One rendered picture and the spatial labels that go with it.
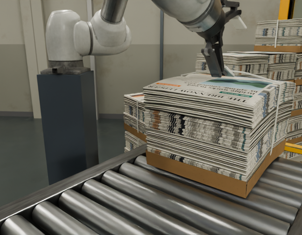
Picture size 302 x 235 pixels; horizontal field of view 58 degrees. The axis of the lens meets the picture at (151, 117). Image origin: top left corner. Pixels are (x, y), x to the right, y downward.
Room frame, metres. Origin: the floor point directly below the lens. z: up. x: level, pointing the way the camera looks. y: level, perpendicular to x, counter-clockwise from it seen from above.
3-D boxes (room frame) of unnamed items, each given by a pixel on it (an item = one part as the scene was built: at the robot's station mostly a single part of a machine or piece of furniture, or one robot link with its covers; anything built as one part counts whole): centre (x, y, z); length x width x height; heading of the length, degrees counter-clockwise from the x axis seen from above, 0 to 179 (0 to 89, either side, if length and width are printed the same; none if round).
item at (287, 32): (2.15, -1.04, 0.65); 0.39 x 0.30 x 1.29; 31
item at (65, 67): (1.27, 0.40, 1.03); 0.22 x 0.18 x 0.06; 175
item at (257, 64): (1.84, -0.53, 0.95); 0.38 x 0.29 x 0.23; 31
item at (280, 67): (1.99, -0.78, 0.95); 0.38 x 0.29 x 0.23; 33
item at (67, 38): (1.30, 0.39, 1.17); 0.18 x 0.16 x 0.22; 119
